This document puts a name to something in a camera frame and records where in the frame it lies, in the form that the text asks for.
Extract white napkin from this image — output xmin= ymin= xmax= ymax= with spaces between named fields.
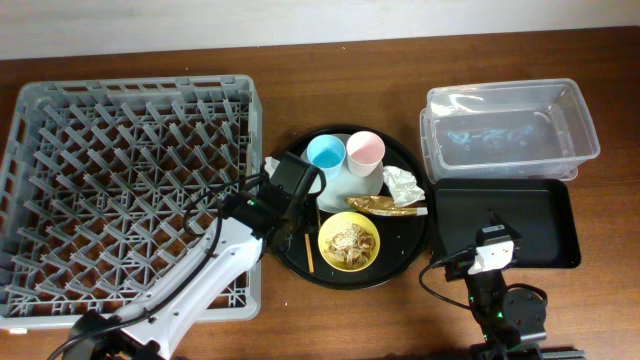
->
xmin=383 ymin=165 xmax=426 ymax=207

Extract round black tray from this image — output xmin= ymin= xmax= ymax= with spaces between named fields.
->
xmin=272 ymin=125 xmax=433 ymax=290

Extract gold foil wrapper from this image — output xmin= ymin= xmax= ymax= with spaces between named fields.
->
xmin=345 ymin=195 xmax=428 ymax=217

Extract clear plastic bin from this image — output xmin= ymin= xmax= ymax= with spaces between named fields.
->
xmin=420 ymin=78 xmax=601 ymax=183

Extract wooden chopstick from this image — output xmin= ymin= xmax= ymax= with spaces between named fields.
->
xmin=304 ymin=233 xmax=315 ymax=274

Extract yellow bowl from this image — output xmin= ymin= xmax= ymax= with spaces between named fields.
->
xmin=318 ymin=212 xmax=381 ymax=272

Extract light blue cup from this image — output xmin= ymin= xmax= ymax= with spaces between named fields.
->
xmin=306 ymin=135 xmax=346 ymax=180

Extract pink cup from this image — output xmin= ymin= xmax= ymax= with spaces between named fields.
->
xmin=346 ymin=131 xmax=386 ymax=177

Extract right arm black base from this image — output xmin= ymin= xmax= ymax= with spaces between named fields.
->
xmin=470 ymin=284 xmax=586 ymax=360

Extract grey round plate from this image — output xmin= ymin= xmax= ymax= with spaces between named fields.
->
xmin=302 ymin=133 xmax=383 ymax=213

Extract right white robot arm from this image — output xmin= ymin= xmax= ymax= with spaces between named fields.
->
xmin=445 ymin=209 xmax=521 ymax=349

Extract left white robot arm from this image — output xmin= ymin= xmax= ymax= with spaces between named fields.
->
xmin=51 ymin=153 xmax=326 ymax=359

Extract grey plastic dishwasher rack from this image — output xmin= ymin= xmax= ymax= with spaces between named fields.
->
xmin=1 ymin=75 xmax=262 ymax=331

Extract black rectangular tray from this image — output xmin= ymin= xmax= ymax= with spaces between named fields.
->
xmin=432 ymin=179 xmax=581 ymax=269

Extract food scraps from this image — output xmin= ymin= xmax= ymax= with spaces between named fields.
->
xmin=324 ymin=224 xmax=378 ymax=270

